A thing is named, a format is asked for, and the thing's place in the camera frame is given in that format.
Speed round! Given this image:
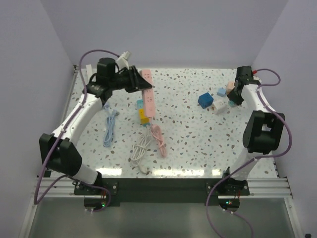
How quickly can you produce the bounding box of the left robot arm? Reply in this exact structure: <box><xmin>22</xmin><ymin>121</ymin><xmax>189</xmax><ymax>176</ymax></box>
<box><xmin>39</xmin><ymin>58</ymin><xmax>153</xmax><ymax>194</ymax></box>

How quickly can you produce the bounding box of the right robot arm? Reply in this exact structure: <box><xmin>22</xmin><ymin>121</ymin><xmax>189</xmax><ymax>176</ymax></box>
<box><xmin>220</xmin><ymin>66</ymin><xmax>285</xmax><ymax>195</ymax></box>

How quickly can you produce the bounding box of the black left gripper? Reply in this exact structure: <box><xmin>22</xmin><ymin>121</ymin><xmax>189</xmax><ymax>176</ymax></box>
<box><xmin>109</xmin><ymin>65</ymin><xmax>152</xmax><ymax>93</ymax></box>

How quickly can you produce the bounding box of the light blue cable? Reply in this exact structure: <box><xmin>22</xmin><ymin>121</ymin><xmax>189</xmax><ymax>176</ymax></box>
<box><xmin>103</xmin><ymin>104</ymin><xmax>120</xmax><ymax>147</ymax></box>

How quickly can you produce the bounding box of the pink cube socket adapter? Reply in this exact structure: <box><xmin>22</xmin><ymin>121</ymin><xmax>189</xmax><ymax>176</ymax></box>
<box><xmin>226</xmin><ymin>81</ymin><xmax>235</xmax><ymax>94</ymax></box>

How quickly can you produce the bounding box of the pink power strip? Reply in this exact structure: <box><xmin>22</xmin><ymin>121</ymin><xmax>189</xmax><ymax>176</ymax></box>
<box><xmin>140</xmin><ymin>69</ymin><xmax>156</xmax><ymax>118</ymax></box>

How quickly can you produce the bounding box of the white cartoon cube adapter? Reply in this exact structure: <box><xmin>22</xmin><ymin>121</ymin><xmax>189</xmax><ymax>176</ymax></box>
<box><xmin>211</xmin><ymin>100</ymin><xmax>227</xmax><ymax>115</ymax></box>

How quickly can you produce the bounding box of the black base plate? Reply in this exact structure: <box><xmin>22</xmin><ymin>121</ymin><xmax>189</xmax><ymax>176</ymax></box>
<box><xmin>73</xmin><ymin>177</ymin><xmax>251</xmax><ymax>208</ymax></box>

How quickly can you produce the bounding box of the yellow cube socket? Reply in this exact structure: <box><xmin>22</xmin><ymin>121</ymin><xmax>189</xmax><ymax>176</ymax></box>
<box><xmin>138</xmin><ymin>109</ymin><xmax>150</xmax><ymax>125</ymax></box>

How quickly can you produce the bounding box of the blue cube socket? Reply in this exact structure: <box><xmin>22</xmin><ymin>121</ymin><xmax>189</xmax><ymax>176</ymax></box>
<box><xmin>198</xmin><ymin>92</ymin><xmax>214</xmax><ymax>109</ymax></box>

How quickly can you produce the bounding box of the small blue charger plug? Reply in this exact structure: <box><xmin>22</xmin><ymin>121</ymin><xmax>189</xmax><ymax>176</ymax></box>
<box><xmin>217</xmin><ymin>88</ymin><xmax>226</xmax><ymax>97</ymax></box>

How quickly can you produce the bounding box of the white cable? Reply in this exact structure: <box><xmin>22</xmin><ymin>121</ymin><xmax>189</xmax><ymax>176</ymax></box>
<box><xmin>130</xmin><ymin>124</ymin><xmax>153</xmax><ymax>176</ymax></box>

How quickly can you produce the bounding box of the teal power strip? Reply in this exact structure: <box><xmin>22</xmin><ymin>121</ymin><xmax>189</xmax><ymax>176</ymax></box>
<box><xmin>136</xmin><ymin>100</ymin><xmax>143</xmax><ymax>110</ymax></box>

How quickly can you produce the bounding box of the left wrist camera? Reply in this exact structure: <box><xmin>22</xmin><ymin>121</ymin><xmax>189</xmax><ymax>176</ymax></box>
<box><xmin>115</xmin><ymin>51</ymin><xmax>131</xmax><ymax>70</ymax></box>

